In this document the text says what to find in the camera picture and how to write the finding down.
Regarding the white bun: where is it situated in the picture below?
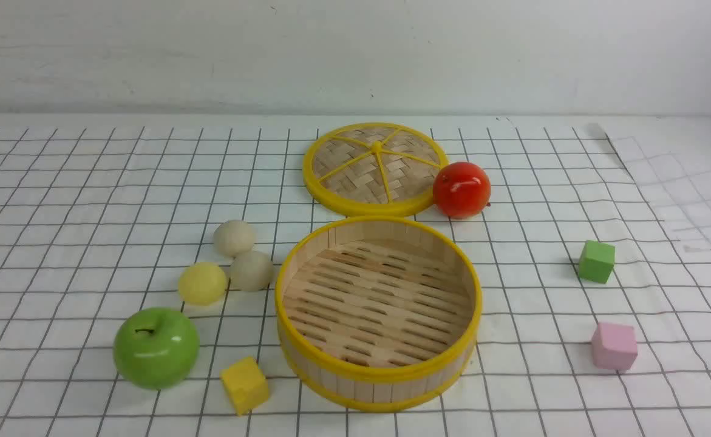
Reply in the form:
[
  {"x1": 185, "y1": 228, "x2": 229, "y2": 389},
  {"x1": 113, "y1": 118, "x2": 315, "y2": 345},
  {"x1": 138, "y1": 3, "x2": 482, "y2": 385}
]
[
  {"x1": 230, "y1": 251, "x2": 274, "y2": 291},
  {"x1": 212, "y1": 220, "x2": 256, "y2": 258}
]

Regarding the yellow bun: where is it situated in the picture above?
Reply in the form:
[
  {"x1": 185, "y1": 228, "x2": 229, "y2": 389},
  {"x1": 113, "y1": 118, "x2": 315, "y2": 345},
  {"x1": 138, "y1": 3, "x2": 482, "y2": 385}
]
[{"x1": 177, "y1": 262, "x2": 228, "y2": 305}]

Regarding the woven bamboo steamer lid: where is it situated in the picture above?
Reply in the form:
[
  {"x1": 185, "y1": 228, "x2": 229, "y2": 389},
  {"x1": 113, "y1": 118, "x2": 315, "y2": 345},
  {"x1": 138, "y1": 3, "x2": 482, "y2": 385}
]
[{"x1": 302, "y1": 123, "x2": 449, "y2": 217}]

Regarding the bamboo steamer tray yellow rim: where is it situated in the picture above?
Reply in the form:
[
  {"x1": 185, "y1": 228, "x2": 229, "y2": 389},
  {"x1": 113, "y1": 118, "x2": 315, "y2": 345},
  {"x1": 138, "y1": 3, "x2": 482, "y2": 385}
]
[{"x1": 274, "y1": 216, "x2": 483, "y2": 412}]

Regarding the red pomegranate fruit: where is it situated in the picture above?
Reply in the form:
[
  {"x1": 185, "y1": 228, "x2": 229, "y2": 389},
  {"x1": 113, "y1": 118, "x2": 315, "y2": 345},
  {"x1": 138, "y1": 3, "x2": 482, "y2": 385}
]
[{"x1": 432, "y1": 161, "x2": 492, "y2": 220}]

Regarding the yellow cube block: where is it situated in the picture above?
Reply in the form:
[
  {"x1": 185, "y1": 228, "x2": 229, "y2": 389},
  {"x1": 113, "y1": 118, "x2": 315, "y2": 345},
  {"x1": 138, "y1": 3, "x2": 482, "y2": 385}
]
[{"x1": 220, "y1": 356, "x2": 270, "y2": 416}]

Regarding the green apple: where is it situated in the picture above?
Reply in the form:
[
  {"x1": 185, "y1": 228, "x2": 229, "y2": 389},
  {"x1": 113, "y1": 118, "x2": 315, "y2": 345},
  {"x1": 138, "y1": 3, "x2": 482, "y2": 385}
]
[{"x1": 112, "y1": 307, "x2": 200, "y2": 390}]

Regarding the green cube block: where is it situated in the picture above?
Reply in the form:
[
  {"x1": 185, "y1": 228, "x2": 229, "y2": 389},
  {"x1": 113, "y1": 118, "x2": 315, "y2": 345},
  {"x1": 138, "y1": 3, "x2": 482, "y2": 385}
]
[{"x1": 577, "y1": 240, "x2": 616, "y2": 284}]

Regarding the pink cube block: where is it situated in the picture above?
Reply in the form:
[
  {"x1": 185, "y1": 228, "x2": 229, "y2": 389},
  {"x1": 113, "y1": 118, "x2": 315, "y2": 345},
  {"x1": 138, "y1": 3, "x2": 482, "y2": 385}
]
[{"x1": 591, "y1": 322, "x2": 638, "y2": 371}]

